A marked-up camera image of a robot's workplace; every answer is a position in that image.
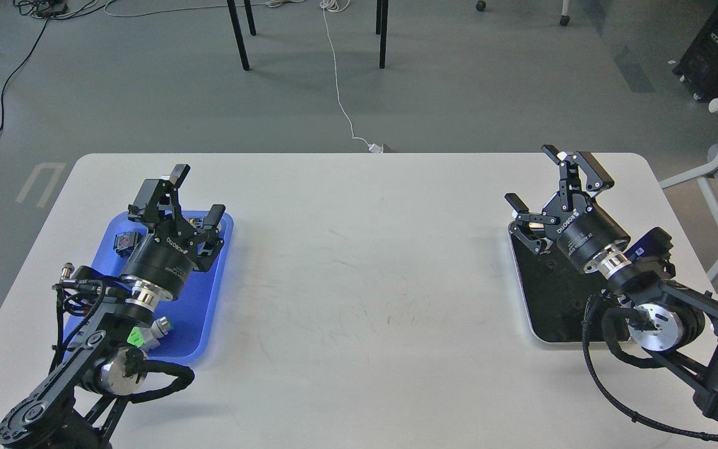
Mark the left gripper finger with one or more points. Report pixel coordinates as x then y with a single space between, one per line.
157 200
208 241

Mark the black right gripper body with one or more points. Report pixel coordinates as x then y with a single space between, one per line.
583 230

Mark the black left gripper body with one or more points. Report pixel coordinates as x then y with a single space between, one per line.
163 261

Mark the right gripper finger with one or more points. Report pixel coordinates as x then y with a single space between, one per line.
580 173
537 232

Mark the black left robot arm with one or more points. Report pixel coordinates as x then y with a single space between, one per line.
96 372

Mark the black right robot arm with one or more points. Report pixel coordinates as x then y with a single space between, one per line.
646 318

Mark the green silver connector part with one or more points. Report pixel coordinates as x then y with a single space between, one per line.
148 338

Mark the black red electronic module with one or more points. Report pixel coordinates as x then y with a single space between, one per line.
126 242

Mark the blue plastic tray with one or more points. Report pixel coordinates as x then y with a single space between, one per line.
192 313

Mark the metal tray with black mat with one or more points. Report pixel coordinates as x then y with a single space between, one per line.
555 293

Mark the black table leg left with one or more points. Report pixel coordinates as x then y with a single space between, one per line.
236 26

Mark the black table leg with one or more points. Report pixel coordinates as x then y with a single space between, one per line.
236 26
381 29

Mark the black table leg right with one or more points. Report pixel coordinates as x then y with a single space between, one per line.
381 29

